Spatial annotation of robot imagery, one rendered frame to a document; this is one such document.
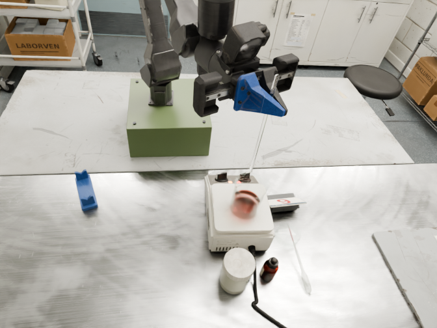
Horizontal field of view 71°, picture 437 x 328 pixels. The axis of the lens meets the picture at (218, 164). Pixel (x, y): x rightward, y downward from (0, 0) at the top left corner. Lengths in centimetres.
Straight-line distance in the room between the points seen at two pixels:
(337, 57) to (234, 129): 263
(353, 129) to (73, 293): 91
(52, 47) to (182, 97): 193
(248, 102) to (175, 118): 36
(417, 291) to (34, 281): 75
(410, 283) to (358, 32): 289
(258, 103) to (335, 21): 285
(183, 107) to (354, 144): 54
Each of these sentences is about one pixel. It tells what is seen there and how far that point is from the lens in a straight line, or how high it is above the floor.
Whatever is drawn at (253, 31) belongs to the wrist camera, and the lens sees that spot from 47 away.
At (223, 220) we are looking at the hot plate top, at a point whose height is 99.
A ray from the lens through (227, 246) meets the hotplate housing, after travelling 64.
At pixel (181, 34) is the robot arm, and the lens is 56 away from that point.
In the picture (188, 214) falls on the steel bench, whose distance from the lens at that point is 72.
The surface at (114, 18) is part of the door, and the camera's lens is 353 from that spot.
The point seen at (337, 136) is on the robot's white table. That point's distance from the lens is 104.
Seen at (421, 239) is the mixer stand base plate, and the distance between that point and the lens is 88.
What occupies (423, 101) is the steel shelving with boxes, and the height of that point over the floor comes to 18.
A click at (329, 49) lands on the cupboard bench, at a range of 339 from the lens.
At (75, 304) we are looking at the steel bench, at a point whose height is 90.
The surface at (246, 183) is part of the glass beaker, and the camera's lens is 61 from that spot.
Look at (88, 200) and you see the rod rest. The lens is 73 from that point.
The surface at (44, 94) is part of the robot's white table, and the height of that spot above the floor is 90.
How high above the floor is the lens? 149
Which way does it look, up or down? 46 degrees down
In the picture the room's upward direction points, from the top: 9 degrees clockwise
